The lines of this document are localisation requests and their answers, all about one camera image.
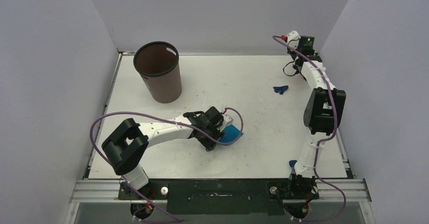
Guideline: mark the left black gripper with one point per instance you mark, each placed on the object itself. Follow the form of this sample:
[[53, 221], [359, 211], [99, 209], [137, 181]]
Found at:
[[209, 144]]

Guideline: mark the blue plastic dustpan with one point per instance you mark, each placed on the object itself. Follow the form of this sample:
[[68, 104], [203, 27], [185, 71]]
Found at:
[[229, 135]]

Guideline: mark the brown cylindrical waste bin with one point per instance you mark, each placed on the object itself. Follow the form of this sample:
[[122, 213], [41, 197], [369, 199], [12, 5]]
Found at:
[[158, 65]]

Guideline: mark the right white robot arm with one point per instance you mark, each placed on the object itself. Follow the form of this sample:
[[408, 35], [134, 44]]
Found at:
[[324, 109]]

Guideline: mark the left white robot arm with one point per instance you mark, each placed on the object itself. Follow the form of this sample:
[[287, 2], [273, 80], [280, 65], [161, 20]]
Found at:
[[125, 146]]

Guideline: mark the dark blue scrap right side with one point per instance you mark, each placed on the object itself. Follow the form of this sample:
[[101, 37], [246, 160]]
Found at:
[[280, 89]]

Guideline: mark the dark blue scrap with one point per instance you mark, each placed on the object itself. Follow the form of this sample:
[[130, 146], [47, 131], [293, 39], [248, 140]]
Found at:
[[280, 89], [292, 163]]

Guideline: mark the dark blue scrap front right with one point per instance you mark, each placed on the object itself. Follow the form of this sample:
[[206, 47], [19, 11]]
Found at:
[[292, 163]]

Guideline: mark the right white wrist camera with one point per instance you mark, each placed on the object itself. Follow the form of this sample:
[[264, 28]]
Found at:
[[292, 39]]

